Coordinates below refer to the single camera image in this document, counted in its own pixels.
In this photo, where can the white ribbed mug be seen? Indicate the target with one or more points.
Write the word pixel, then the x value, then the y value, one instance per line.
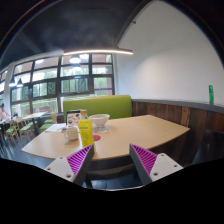
pixel 71 133

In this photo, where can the small wooden table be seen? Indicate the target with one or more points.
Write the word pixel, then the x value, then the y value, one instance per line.
pixel 33 115

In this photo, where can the green bottle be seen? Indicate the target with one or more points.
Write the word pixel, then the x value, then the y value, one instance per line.
pixel 211 94

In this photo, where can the yellow drink bottle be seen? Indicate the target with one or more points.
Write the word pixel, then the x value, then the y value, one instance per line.
pixel 86 131

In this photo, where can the green upholstered bench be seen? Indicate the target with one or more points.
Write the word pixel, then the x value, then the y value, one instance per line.
pixel 100 105

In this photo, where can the long linear ceiling light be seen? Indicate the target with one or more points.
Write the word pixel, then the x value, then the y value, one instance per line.
pixel 96 51

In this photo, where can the black pendant lamp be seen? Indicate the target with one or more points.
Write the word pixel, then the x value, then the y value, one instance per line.
pixel 20 84
pixel 12 83
pixel 74 59
pixel 76 68

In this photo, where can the white paper sheets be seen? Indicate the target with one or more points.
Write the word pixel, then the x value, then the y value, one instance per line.
pixel 55 127

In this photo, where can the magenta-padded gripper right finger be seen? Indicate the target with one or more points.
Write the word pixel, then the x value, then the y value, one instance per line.
pixel 160 165

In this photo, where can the white bowl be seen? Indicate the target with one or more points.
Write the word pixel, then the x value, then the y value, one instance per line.
pixel 99 119

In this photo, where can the person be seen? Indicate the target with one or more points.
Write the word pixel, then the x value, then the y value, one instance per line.
pixel 3 113

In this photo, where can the black sticker-covered laptop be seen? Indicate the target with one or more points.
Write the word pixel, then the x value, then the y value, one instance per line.
pixel 72 118

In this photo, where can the wooden chairs with green seats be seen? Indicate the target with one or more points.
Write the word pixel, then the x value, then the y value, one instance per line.
pixel 26 126

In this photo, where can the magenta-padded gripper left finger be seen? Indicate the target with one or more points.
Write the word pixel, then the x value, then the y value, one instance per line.
pixel 63 166

